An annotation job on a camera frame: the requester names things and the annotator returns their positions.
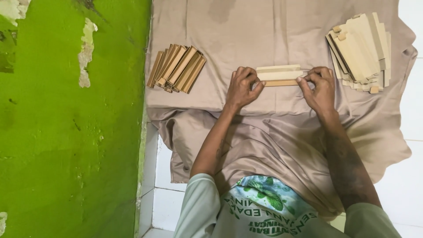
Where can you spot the beige cloth sheet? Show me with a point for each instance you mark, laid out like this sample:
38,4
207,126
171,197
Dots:
281,109

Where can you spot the person's printed grey shirt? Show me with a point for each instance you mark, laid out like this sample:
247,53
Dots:
264,211

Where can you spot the person's right hand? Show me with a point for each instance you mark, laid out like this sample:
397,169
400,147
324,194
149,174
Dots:
320,91

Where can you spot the person's left hand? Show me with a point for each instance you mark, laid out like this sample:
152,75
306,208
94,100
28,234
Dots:
240,89

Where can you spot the cardboard box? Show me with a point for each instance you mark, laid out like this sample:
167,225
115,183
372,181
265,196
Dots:
279,75

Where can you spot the pile of flat cardboard sheets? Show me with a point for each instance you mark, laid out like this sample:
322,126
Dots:
360,53

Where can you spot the row of folded cardboard boxes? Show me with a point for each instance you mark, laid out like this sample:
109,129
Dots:
176,68

